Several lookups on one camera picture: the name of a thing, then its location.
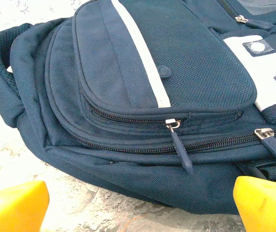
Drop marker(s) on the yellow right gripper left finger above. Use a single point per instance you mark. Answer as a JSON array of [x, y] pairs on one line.
[[14, 207]]

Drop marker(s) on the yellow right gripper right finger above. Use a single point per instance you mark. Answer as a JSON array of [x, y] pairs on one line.
[[264, 205]]

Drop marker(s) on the navy blue backpack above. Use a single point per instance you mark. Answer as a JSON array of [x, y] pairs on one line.
[[138, 72]]

